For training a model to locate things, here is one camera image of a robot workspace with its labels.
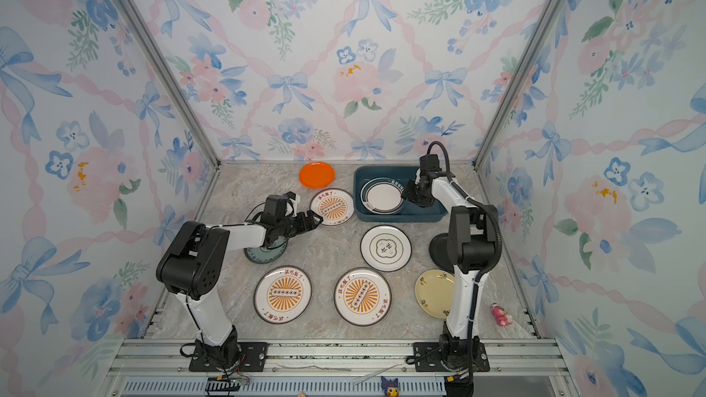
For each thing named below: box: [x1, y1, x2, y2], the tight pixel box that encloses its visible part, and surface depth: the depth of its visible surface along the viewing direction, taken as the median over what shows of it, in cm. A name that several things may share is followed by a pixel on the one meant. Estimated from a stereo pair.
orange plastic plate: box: [298, 161, 336, 190], surface depth 119 cm
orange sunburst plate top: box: [308, 188, 355, 227], surface depth 108 cm
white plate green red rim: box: [360, 177, 405, 216], surface depth 110 cm
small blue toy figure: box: [380, 375, 400, 397], surface depth 69 cm
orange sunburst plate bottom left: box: [253, 265, 313, 325], surface depth 86 cm
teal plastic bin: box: [353, 165, 449, 223], surface depth 109 cm
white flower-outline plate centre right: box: [360, 224, 413, 273], surface depth 97 cm
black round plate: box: [429, 232, 455, 274], surface depth 94 cm
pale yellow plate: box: [414, 268, 456, 320], surface depth 87 cm
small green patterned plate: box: [243, 235, 289, 264], surface depth 94 cm
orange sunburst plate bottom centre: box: [333, 266, 392, 327], surface depth 86 cm
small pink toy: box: [490, 302, 513, 327], surface depth 81 cm
